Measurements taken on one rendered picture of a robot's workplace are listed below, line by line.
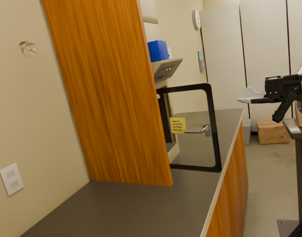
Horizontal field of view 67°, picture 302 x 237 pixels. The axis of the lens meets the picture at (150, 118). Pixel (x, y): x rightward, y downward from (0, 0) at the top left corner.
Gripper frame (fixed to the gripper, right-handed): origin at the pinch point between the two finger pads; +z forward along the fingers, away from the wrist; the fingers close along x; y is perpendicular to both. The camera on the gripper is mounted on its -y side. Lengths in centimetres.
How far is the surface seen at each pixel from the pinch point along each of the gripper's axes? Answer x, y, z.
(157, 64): -5.5, 19.0, 33.3
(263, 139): -278, -123, 3
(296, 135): -65, -38, -22
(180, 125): -4.3, -9.4, 26.9
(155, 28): -32, 38, 43
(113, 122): 3, -4, 58
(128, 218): 27, -37, 42
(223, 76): -316, -23, 57
